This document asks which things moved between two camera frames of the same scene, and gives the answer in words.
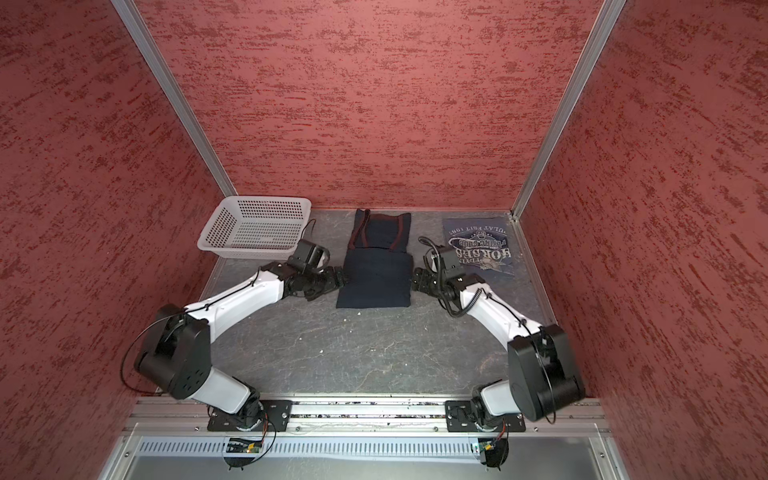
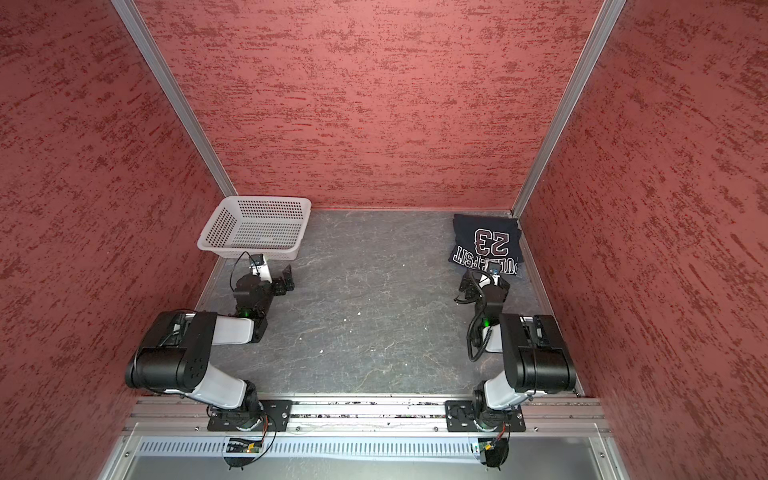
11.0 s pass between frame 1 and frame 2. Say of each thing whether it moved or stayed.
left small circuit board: stayed
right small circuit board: stayed
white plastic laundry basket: stayed
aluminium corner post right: stayed
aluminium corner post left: stayed
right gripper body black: moved
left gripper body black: moved
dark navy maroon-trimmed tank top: moved
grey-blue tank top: moved
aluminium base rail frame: stayed
